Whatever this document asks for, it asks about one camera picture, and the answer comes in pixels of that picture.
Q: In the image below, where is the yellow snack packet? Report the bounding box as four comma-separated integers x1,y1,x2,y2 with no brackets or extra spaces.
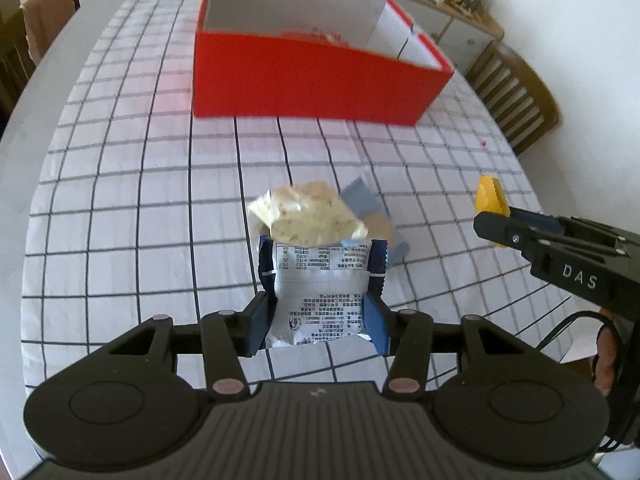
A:
473,174,511,248

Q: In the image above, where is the pink cloth on chair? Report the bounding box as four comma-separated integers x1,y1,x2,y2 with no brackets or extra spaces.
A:
21,0,76,65

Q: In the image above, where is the white drawer cabinet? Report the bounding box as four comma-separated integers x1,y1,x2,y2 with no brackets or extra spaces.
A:
396,0,504,75

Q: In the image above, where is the white and blue snack packet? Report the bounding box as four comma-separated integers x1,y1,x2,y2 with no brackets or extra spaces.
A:
258,235,387,348

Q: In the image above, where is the red cardboard box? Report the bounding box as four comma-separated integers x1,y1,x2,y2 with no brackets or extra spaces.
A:
192,0,454,126

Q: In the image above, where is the white grid tablecloth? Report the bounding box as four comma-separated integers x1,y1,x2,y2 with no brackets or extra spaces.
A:
21,0,575,389

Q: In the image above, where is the wooden chair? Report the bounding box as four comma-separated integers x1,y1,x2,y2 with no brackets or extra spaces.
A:
1,0,80,120
465,41,561,156

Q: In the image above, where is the right wooden chair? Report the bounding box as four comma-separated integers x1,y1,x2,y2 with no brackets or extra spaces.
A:
465,41,561,156

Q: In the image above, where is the light blue snack packet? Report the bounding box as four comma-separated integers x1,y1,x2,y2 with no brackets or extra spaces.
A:
340,178,410,266

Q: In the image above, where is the left wooden chair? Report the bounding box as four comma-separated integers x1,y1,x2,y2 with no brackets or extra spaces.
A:
1,0,80,120

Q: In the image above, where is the right human hand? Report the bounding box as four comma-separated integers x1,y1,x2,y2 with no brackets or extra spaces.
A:
593,308,628,396

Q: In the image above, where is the beige snack packet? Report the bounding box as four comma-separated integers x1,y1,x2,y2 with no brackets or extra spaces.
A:
248,181,369,248

